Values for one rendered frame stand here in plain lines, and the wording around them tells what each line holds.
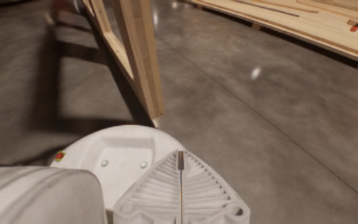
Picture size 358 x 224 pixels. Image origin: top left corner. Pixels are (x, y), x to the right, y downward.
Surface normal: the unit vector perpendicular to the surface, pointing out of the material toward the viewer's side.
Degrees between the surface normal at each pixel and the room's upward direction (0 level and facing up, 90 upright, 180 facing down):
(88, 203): 90
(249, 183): 0
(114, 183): 0
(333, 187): 0
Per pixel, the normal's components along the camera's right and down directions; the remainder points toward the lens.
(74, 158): 0.01, -0.64
